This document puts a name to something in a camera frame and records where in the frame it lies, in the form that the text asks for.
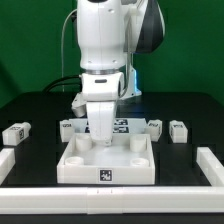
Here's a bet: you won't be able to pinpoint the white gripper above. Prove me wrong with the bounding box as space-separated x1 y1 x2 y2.
82 72 123 146

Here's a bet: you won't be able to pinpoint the white square tabletop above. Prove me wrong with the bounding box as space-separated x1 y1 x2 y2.
57 133 155 185

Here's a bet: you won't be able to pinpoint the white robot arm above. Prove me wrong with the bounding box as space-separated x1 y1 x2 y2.
77 0 165 144

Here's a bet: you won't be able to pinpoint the marker tag sheet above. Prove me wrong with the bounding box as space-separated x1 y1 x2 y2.
70 118 147 134

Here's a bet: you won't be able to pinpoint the white U-shaped obstacle fence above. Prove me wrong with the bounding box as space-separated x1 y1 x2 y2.
0 147 224 214

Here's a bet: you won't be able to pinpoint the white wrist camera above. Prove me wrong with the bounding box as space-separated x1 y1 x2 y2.
72 93 86 117

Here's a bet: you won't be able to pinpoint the black cables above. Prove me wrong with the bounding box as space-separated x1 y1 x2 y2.
42 74 83 93

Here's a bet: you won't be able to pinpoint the white cable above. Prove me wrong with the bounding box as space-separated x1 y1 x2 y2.
60 9 79 94

